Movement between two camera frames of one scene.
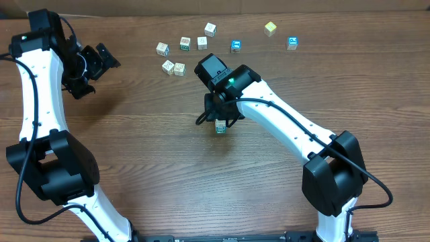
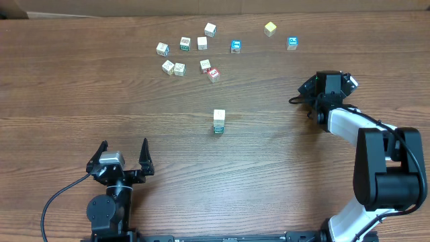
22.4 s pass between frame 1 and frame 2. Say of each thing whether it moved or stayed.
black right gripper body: moved
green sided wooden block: stayed
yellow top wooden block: stayed
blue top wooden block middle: stayed
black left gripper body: moved
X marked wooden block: stayed
